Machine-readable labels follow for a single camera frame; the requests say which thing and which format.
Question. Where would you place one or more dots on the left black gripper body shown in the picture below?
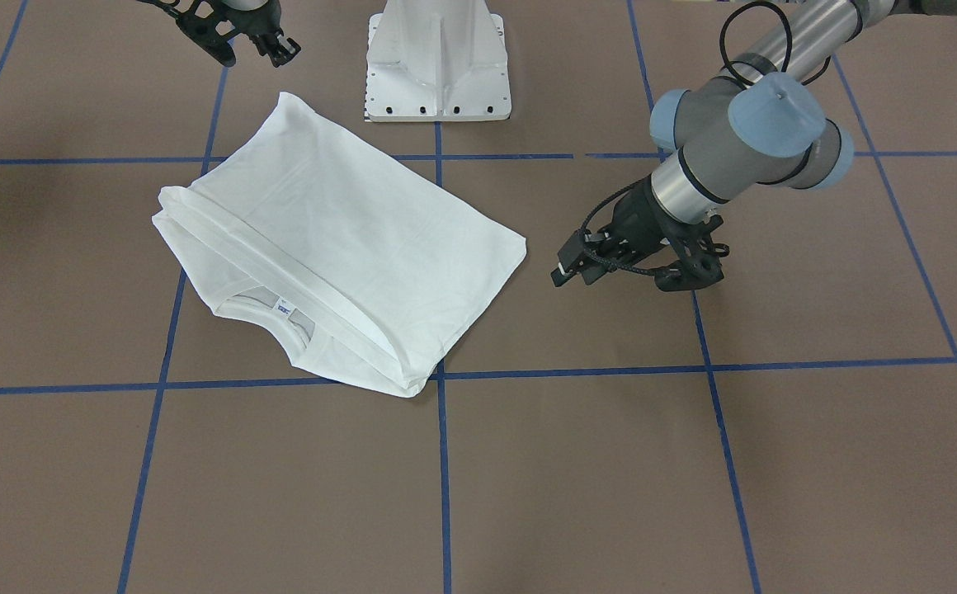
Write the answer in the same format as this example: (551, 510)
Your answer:
(638, 218)

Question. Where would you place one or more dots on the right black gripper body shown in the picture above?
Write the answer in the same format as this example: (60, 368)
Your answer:
(241, 22)

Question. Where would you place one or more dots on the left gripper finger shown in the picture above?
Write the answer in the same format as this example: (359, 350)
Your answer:
(574, 261)

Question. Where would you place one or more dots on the white camera stand post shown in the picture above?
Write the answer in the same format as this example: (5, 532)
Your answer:
(437, 62)

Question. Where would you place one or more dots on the white printed t-shirt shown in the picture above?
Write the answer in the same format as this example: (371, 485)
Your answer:
(363, 271)

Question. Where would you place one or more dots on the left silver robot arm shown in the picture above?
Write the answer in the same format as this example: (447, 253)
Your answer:
(754, 123)

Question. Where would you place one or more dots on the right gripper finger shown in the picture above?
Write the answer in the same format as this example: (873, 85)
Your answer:
(279, 49)

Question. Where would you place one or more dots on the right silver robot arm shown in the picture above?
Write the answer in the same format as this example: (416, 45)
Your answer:
(212, 25)

